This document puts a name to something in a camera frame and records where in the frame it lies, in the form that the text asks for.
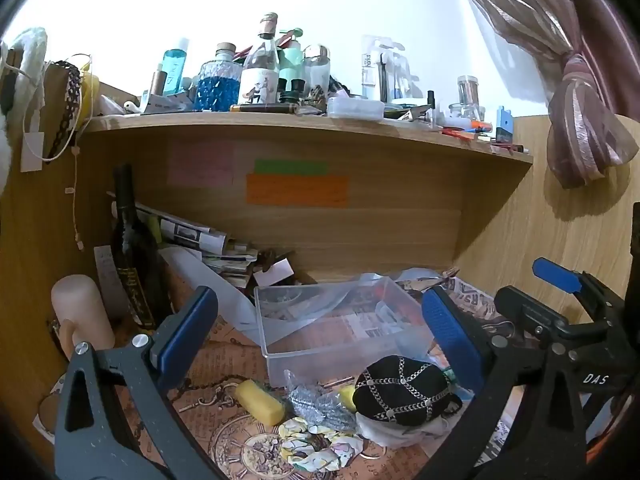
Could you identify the dark wine bottle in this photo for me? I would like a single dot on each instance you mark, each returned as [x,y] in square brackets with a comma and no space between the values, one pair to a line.
[132,260]

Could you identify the newspaper-print tablecloth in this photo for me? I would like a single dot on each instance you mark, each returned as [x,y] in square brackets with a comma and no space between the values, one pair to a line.
[235,360]

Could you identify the light blue toner bottle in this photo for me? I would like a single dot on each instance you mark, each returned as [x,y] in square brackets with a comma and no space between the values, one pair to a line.
[175,67]

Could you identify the white cloth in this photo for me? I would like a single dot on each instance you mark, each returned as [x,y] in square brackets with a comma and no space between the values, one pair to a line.
[395,435]

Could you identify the mint green bottle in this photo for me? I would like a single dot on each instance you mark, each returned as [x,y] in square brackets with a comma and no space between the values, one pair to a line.
[290,60]

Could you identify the floral scrunchie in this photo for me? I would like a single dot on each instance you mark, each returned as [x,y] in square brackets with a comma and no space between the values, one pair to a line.
[320,447]

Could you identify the silver glitter scrunchie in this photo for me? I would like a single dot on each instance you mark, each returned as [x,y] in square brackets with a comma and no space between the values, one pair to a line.
[317,405]

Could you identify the black lace headband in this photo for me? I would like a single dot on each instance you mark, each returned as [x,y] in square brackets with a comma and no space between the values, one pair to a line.
[72,100]

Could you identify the yellow headband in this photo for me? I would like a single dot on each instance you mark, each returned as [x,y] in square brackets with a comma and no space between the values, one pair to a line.
[91,92]

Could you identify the stack of papers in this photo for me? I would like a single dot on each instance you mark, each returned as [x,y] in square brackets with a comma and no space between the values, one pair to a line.
[232,262]

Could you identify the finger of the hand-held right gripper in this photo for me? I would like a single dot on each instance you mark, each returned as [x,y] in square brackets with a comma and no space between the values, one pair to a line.
[525,310]
[555,274]

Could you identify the orange sticky note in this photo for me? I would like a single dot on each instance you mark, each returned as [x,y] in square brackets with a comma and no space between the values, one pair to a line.
[297,190]

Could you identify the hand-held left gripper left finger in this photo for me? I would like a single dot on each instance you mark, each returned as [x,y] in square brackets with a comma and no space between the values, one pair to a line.
[192,327]

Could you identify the white fluffy earmuffs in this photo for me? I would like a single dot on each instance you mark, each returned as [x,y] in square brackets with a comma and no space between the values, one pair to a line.
[25,75]

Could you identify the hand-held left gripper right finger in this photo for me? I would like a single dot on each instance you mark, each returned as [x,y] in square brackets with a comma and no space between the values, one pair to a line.
[450,335]

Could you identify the pink sticky note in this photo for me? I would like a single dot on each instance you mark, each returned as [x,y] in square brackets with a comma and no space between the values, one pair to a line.
[200,165]

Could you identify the glass bottle with blue liquid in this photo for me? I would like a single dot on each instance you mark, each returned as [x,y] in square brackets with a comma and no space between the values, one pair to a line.
[216,85]

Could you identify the small white card box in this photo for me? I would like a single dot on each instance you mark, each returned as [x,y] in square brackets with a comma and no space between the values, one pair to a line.
[273,271]

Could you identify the clear bottle with silver cap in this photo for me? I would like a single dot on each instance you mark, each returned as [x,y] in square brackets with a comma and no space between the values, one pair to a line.
[316,70]

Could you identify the clear plastic case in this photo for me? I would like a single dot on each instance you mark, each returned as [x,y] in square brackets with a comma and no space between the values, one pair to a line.
[356,107]

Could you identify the clear plastic container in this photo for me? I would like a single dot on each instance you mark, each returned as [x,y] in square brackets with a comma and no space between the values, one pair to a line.
[320,335]

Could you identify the wooden shelf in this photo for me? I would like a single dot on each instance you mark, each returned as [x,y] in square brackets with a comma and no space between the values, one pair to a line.
[300,127]

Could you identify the mauve curtain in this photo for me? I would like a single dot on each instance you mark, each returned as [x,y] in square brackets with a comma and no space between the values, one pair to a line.
[570,60]

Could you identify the blue pencil sharpener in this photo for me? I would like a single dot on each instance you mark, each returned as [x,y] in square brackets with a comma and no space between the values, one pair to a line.
[504,126]

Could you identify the clear blister pack of brushes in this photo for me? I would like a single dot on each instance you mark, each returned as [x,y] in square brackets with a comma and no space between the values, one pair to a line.
[387,67]

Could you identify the brown pen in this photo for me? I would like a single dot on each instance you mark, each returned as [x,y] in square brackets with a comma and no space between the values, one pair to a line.
[265,108]

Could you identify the glass jar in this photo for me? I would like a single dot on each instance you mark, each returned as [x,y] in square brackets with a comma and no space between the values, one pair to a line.
[465,114]

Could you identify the clear bottle with picture label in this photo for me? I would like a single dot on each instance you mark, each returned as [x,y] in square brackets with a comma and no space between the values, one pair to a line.
[259,72]

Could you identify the white paper tag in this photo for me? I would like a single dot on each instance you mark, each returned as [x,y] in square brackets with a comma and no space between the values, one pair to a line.
[32,152]

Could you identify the yellow sponge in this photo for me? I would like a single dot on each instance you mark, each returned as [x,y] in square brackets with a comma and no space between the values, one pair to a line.
[259,402]

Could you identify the pale pink cylinder candle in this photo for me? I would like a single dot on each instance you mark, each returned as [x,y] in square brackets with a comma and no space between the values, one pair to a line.
[82,305]

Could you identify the green sticky note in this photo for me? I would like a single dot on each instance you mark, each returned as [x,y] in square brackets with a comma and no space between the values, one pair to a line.
[291,166]

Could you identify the clear tube of pencils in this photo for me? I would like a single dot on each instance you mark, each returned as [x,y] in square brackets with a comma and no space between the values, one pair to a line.
[468,91]

